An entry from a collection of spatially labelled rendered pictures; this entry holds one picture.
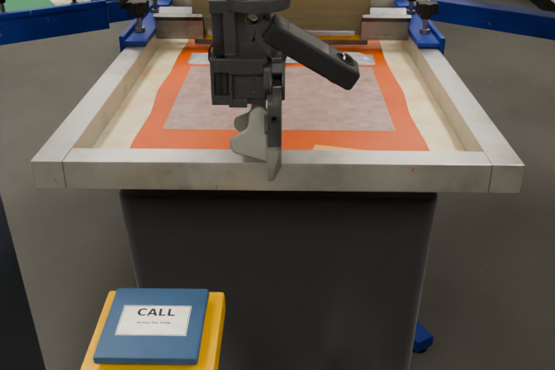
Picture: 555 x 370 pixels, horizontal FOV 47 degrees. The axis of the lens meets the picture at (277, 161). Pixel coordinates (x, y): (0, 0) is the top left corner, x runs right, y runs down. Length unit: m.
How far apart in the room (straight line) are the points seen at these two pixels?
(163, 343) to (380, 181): 0.31
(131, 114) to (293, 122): 0.25
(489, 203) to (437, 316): 0.74
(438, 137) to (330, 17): 0.46
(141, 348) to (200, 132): 0.38
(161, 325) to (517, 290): 1.77
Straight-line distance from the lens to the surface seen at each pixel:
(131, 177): 0.78
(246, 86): 0.70
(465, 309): 2.18
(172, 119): 0.97
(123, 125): 0.96
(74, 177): 0.80
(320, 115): 0.97
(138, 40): 1.23
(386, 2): 1.53
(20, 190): 2.87
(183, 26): 1.31
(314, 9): 1.30
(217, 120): 0.95
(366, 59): 1.24
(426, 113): 1.01
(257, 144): 0.72
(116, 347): 0.65
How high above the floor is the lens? 1.43
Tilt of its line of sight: 30 degrees down
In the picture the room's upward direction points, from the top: straight up
